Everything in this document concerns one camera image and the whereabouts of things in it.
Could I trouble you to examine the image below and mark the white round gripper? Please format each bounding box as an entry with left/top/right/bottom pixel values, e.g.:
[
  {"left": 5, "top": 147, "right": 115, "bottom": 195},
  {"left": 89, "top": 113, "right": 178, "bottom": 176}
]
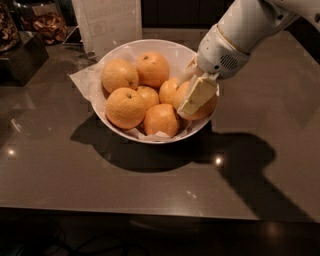
[{"left": 177, "top": 24, "right": 250, "bottom": 116}]

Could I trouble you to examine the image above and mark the large orange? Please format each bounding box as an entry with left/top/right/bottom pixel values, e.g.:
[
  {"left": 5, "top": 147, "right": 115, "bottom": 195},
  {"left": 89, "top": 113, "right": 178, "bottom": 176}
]
[{"left": 173, "top": 82, "right": 218, "bottom": 121}]

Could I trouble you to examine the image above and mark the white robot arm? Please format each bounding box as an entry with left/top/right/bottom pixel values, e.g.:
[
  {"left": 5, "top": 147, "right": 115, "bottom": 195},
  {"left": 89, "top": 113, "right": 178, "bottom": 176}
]
[{"left": 178, "top": 0, "right": 320, "bottom": 117}]

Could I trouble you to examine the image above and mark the white ceramic bowl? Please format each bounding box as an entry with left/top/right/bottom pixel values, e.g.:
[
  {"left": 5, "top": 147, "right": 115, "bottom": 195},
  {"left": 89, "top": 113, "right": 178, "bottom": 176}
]
[{"left": 91, "top": 38, "right": 220, "bottom": 145}]

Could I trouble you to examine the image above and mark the white paper bowl liner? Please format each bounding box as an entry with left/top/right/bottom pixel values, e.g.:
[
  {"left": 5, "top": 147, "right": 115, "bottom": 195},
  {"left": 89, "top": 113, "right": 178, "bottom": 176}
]
[{"left": 68, "top": 45, "right": 194, "bottom": 141}]

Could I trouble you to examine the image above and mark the orange middle right partly hidden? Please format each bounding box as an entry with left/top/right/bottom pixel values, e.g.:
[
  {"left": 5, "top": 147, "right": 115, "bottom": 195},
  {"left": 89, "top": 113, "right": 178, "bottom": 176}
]
[{"left": 159, "top": 77, "right": 178, "bottom": 104}]

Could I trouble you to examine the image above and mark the orange back centre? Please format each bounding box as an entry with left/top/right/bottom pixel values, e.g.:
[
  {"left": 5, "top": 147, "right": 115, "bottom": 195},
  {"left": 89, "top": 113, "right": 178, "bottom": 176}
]
[{"left": 136, "top": 51, "right": 170, "bottom": 88}]

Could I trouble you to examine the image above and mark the orange front centre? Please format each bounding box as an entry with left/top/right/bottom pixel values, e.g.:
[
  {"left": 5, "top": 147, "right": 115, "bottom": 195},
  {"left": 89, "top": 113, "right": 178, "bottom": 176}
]
[{"left": 142, "top": 103, "right": 180, "bottom": 137}]

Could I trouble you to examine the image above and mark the small orange centre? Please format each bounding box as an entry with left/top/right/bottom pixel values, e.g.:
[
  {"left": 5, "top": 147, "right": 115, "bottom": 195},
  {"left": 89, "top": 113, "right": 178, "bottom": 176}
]
[{"left": 137, "top": 86, "right": 160, "bottom": 110}]

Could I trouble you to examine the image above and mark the orange front left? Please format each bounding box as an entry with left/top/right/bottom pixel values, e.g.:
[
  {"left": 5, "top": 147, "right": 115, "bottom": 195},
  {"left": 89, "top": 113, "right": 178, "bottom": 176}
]
[{"left": 105, "top": 88, "right": 146, "bottom": 130}]

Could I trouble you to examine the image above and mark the orange back left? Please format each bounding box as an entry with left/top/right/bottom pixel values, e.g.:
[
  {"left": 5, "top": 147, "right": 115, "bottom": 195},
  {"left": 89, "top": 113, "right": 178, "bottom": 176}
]
[{"left": 101, "top": 59, "right": 139, "bottom": 93}]

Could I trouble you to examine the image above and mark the white paper sign stand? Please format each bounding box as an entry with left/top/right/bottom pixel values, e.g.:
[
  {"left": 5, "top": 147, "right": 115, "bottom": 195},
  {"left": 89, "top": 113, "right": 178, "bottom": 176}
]
[{"left": 72, "top": 0, "right": 142, "bottom": 61}]

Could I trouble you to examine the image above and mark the glass jar dried fruit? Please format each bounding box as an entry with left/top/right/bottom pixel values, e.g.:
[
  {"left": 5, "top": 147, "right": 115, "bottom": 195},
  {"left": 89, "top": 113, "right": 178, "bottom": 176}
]
[{"left": 13, "top": 0, "right": 67, "bottom": 45}]

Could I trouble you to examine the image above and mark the dark square block stand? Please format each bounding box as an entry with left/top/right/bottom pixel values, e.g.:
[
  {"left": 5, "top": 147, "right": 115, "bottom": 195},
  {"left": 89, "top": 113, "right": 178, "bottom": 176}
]
[{"left": 0, "top": 31, "right": 49, "bottom": 87}]

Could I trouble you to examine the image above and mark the glass jar left edge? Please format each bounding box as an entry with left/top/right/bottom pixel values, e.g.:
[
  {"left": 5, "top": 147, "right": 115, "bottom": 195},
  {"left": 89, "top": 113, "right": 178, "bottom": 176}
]
[{"left": 0, "top": 0, "right": 20, "bottom": 52}]

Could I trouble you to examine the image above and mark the black cable under table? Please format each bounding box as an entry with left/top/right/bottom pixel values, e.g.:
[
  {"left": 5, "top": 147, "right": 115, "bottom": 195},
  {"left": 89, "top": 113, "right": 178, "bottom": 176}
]
[{"left": 0, "top": 221, "right": 151, "bottom": 256}]

